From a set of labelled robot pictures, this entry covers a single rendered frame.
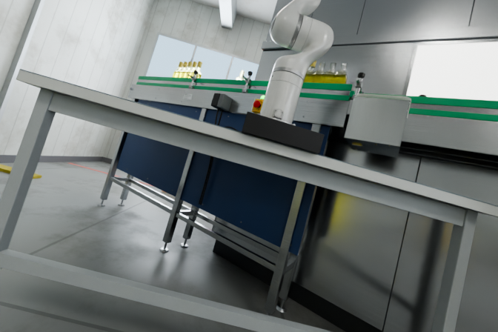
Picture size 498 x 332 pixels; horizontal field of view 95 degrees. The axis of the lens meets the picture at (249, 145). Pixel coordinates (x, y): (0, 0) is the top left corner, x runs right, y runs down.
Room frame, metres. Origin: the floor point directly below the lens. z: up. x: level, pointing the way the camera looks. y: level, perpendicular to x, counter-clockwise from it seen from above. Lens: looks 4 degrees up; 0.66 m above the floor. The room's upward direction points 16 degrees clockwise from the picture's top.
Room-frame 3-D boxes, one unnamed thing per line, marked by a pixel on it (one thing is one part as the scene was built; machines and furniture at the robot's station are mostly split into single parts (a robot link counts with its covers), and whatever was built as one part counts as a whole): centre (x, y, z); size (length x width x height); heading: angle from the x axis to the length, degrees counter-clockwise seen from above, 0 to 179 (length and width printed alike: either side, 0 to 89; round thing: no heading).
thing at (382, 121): (0.87, -0.46, 0.92); 0.27 x 0.17 x 0.15; 147
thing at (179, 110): (1.54, 0.28, 0.84); 1.59 x 0.18 x 0.18; 57
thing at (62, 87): (1.47, -0.04, 0.73); 1.58 x 1.52 x 0.04; 92
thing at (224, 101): (1.33, 0.23, 0.96); 0.08 x 0.08 x 0.08; 57
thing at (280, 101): (0.81, -0.07, 0.90); 0.19 x 0.19 x 0.18
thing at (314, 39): (0.81, -0.10, 1.12); 0.19 x 0.12 x 0.24; 95
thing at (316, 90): (1.48, 0.35, 1.10); 1.75 x 0.01 x 0.08; 57
